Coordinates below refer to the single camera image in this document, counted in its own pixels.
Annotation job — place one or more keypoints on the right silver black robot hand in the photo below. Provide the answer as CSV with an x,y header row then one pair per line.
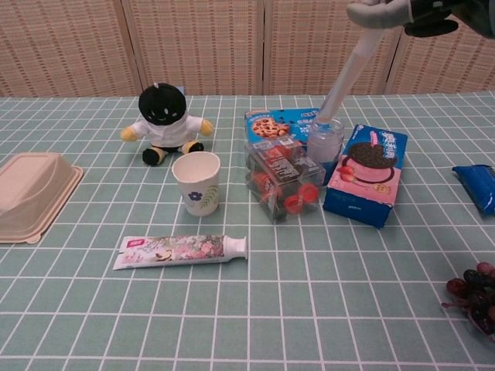
x,y
433,15

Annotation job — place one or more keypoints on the white round-headed plastic bottle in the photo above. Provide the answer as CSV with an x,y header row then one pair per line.
x,y
348,73

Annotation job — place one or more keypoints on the floral toothpaste tube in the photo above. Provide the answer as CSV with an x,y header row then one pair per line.
x,y
181,251

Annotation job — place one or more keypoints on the bamboo folding screen panel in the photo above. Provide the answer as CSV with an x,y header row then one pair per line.
x,y
65,46
193,46
305,46
444,65

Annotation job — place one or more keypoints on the blue Oreo snack packet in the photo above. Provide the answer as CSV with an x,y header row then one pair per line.
x,y
477,185

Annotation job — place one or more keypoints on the pink and blue Oreo box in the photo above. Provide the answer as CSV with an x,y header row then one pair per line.
x,y
359,189

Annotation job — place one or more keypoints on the blue chocolate chip cookie box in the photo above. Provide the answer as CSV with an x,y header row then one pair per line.
x,y
267,127

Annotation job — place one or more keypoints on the clear plastic box red items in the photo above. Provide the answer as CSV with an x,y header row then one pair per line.
x,y
282,178

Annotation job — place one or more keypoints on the dark red grape bunch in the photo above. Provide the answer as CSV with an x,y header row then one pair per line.
x,y
477,297

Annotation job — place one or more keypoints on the black-headed plush toy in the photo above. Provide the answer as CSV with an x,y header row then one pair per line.
x,y
166,127

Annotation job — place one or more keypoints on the white paper cup floral print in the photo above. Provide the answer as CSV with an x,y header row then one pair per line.
x,y
197,193

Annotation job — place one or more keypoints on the green checked tablecloth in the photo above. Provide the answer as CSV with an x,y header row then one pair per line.
x,y
232,309

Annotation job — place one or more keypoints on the beige lidded takeaway container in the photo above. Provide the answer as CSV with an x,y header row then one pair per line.
x,y
31,193

